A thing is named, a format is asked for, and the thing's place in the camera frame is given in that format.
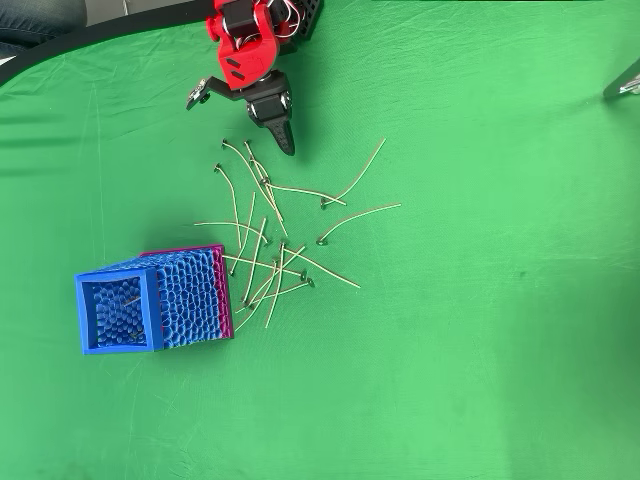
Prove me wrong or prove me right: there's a black perforated holder block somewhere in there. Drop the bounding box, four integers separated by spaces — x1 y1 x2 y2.
289 0 325 40

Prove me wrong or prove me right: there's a green cloth with black rim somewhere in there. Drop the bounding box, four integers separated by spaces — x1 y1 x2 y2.
0 0 640 480

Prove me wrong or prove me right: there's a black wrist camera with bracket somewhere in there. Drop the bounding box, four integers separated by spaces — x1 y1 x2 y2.
185 74 251 111

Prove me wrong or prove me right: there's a blue jeans leg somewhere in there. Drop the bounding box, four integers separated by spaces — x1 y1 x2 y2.
0 0 90 51

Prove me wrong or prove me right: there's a chrome bent stand tube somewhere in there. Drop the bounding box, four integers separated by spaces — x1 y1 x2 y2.
602 55 640 101

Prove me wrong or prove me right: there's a blue lattice box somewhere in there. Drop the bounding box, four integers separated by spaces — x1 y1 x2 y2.
74 243 235 356

